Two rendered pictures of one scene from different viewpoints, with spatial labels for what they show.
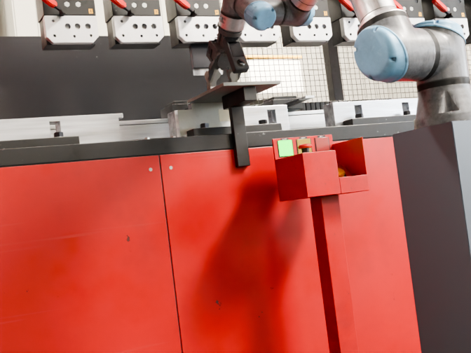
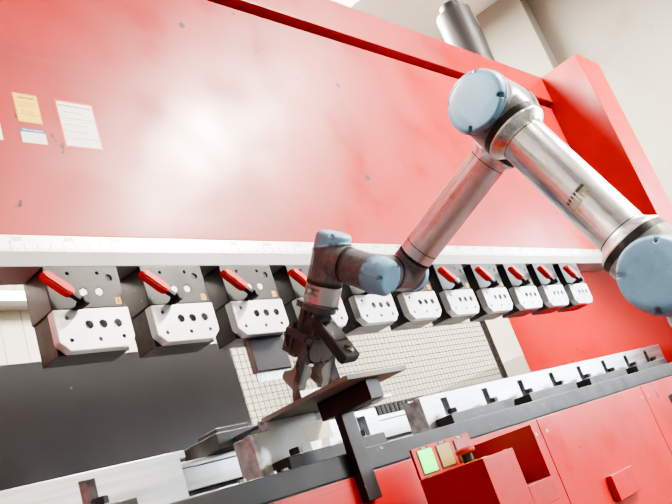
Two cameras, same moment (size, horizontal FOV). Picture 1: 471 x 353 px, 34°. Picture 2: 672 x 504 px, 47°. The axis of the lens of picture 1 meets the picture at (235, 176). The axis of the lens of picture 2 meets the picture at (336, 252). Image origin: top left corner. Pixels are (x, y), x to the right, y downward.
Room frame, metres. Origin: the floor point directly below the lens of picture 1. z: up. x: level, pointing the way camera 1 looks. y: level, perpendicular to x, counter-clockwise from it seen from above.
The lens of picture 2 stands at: (0.76, 0.54, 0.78)
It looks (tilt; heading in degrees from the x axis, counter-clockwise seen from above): 18 degrees up; 336
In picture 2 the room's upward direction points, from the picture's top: 20 degrees counter-clockwise
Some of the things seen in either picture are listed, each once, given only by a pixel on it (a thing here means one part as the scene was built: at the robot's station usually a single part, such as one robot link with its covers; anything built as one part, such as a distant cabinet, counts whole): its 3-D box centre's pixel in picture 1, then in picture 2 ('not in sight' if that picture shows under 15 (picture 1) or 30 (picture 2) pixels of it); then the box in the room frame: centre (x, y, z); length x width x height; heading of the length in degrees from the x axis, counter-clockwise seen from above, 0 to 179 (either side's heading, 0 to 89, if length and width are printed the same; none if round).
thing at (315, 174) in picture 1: (319, 164); (484, 474); (2.16, -0.24, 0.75); 0.20 x 0.16 x 0.18; 115
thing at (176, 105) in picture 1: (190, 106); (243, 431); (2.50, 0.12, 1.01); 0.26 x 0.12 x 0.05; 26
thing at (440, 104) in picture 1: (446, 104); not in sight; (1.71, -0.49, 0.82); 0.15 x 0.15 x 0.10
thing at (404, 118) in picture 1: (384, 121); (477, 413); (2.59, -0.52, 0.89); 0.30 x 0.05 x 0.03; 116
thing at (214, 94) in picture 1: (232, 92); (333, 394); (2.24, -0.02, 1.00); 0.26 x 0.18 x 0.01; 26
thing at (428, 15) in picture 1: (443, 19); (482, 292); (2.80, -0.83, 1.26); 0.15 x 0.09 x 0.17; 116
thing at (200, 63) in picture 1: (206, 59); (269, 359); (2.37, 0.05, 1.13); 0.10 x 0.02 x 0.10; 116
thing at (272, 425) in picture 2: (212, 104); (290, 420); (2.36, 0.05, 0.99); 0.14 x 0.01 x 0.03; 116
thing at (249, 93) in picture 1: (242, 128); (364, 442); (2.20, -0.04, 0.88); 0.14 x 0.04 x 0.22; 26
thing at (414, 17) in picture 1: (399, 19); (447, 294); (2.71, -0.65, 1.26); 0.15 x 0.09 x 0.17; 116
